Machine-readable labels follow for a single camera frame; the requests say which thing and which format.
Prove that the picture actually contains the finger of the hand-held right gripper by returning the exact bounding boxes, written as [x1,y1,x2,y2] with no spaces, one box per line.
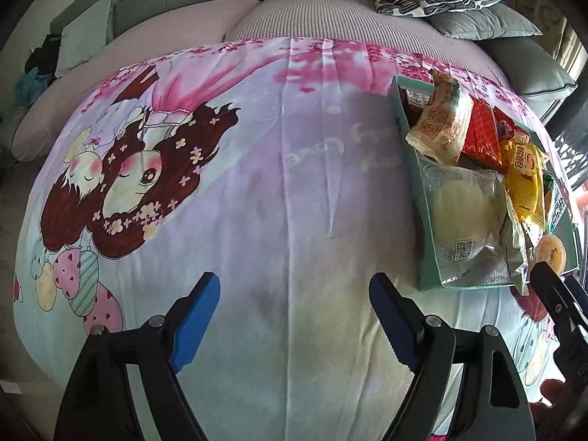
[530,261,588,368]
[563,275,588,318]

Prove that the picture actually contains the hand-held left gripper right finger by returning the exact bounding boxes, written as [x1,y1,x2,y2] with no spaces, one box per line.
[369,273,538,441]

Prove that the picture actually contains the pink seat cushion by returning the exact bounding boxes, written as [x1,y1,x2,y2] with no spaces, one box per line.
[11,0,262,161]
[223,0,524,97]

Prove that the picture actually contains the red patterned snack packet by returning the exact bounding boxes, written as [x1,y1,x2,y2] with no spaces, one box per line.
[459,98,506,171]

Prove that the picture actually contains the green cardboard box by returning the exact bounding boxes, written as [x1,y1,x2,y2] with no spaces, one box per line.
[390,73,580,291]

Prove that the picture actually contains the teal cloth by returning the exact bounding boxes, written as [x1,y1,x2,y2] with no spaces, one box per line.
[14,69,56,111]

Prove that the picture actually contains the pale white pillow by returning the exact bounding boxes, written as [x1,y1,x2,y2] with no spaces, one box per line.
[54,0,115,79]

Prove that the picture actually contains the white green snack packet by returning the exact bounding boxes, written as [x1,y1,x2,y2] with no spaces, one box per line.
[544,172,573,235]

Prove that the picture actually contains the beige barcode snack packet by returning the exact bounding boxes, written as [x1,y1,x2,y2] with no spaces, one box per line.
[406,68,474,166]

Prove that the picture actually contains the printed cartoon blanket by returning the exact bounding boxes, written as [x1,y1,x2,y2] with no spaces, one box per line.
[11,37,588,441]

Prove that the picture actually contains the dark clothes pile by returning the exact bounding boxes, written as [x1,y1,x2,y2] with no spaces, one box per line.
[25,34,62,74]

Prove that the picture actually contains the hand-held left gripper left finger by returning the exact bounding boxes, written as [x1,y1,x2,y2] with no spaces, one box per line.
[54,272,221,441]

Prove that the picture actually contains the round bun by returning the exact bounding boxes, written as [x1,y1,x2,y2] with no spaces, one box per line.
[420,161,522,281]

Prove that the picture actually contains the grey pillow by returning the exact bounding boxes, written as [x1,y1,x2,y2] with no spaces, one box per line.
[429,7,544,41]

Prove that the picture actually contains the red gold snack packet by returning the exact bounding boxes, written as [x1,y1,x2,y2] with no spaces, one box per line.
[494,110,529,141]

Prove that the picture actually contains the yellow zip bag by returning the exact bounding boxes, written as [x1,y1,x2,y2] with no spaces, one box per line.
[500,131,549,233]

